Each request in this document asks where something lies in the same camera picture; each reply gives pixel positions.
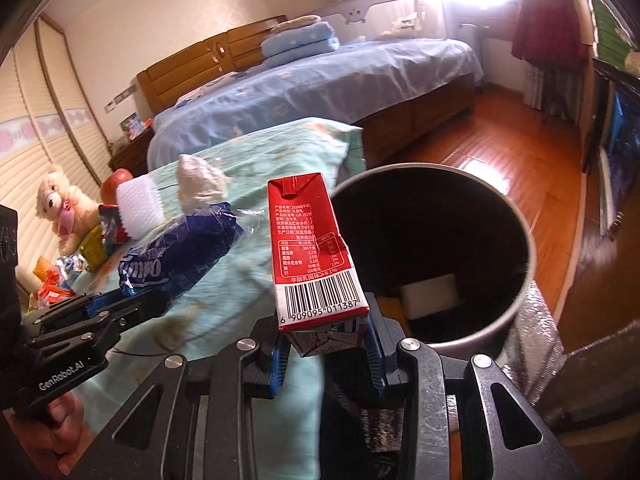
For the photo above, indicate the crumpled blue white wrapper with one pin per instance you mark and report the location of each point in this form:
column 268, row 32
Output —
column 70, row 267

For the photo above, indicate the light green floral bedsheet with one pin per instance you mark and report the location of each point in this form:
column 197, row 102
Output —
column 237, row 292

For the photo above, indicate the red white milk carton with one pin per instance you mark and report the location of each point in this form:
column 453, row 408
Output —
column 321, row 307

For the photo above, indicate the black round trash bin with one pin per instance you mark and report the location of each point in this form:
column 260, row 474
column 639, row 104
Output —
column 455, row 252

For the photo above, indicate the blue plastic snack wrapper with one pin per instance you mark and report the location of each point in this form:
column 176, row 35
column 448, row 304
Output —
column 174, row 261

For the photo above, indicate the picture frame on nightstand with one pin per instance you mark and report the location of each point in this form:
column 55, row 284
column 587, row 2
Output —
column 132, row 126

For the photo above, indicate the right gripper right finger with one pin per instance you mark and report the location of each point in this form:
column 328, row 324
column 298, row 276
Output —
column 501, row 435

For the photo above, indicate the stack of green boxes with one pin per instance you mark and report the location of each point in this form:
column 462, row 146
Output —
column 611, row 43

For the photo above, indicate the blue quilt bed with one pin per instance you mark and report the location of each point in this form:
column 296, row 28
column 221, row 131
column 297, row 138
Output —
column 347, row 85

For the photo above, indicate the silver foil mat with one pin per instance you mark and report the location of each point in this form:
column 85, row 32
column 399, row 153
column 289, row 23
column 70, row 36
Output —
column 533, row 352

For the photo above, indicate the dark wooden nightstand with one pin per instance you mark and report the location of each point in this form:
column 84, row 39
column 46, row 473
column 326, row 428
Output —
column 132, row 156

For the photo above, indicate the red black foil snack bag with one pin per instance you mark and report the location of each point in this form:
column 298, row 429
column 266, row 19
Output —
column 113, row 231

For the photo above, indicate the orange red snack packet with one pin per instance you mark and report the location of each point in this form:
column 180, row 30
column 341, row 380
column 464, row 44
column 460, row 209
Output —
column 53, row 290

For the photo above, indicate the cream teddy bear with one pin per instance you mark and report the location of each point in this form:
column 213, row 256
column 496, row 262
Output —
column 72, row 213

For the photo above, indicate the person's left hand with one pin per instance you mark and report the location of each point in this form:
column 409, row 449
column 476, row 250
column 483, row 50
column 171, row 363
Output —
column 56, row 446

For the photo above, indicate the white plastic bag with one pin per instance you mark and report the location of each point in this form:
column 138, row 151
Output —
column 200, row 184

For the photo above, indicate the folded blue blanket stack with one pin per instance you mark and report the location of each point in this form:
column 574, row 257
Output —
column 302, row 37

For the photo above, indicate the wooden headboard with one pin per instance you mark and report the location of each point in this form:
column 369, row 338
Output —
column 235, row 50

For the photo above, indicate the yellow snack bag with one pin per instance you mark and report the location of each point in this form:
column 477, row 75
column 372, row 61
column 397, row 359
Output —
column 92, row 250

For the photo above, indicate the white baby bed rail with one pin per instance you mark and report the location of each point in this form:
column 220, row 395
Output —
column 367, row 20

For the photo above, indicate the dark red hanging jacket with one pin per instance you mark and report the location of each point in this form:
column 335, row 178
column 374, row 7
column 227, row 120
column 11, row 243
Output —
column 547, row 35

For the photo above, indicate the white bubble wrap sheet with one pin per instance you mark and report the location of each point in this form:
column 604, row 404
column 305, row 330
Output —
column 140, row 207

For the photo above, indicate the red yellow apple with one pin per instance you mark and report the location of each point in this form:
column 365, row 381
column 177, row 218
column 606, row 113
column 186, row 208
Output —
column 109, row 186

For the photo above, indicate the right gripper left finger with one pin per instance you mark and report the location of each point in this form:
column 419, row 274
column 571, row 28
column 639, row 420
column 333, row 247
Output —
column 153, row 435

